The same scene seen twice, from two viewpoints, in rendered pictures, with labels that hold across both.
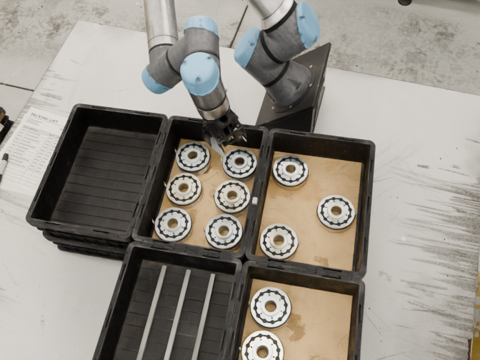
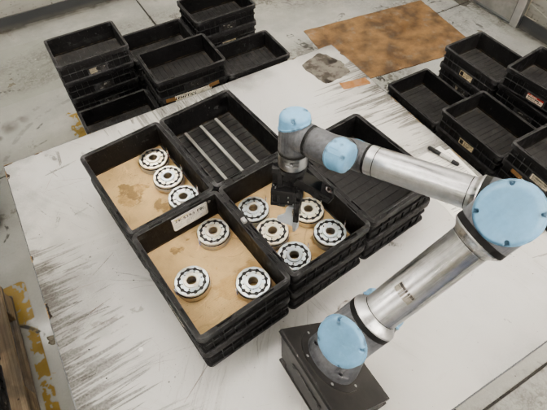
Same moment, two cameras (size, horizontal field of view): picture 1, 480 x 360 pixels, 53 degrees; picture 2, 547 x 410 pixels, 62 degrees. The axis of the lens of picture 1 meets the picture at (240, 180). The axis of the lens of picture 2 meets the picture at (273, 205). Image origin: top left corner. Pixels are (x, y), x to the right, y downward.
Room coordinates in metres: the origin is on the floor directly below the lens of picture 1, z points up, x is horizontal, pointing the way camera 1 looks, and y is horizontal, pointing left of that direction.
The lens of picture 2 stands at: (1.11, -0.60, 2.05)
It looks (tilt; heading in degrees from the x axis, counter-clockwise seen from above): 53 degrees down; 128
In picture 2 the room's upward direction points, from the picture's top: 2 degrees counter-clockwise
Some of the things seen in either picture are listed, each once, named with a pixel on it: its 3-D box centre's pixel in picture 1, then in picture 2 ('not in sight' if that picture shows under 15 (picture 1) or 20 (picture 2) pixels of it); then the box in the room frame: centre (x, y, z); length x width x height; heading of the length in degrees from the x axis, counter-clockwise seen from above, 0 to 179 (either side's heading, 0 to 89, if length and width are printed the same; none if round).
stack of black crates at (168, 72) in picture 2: not in sight; (187, 90); (-0.57, 0.78, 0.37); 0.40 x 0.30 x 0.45; 67
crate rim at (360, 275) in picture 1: (313, 198); (208, 259); (0.55, -0.19, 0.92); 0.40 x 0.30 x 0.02; 163
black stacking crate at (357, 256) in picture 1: (311, 206); (211, 268); (0.55, -0.19, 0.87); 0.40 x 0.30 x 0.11; 163
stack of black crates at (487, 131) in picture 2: not in sight; (479, 146); (0.94, 1.39, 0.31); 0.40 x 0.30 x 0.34; 157
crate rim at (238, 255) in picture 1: (203, 182); (291, 208); (0.64, 0.10, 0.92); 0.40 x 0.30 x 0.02; 163
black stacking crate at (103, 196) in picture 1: (106, 176); (361, 175); (0.72, 0.39, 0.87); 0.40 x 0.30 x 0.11; 163
